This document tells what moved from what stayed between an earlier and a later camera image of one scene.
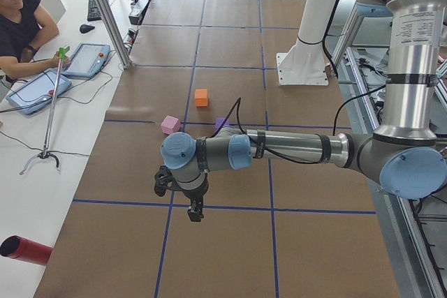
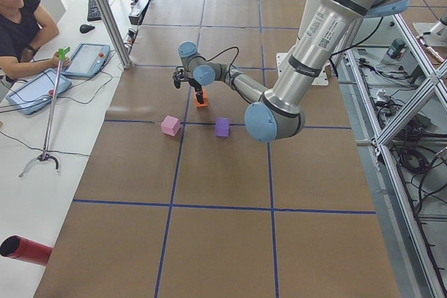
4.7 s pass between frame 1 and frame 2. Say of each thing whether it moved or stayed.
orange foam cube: stayed
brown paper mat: stayed
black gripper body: moved
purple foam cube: stayed
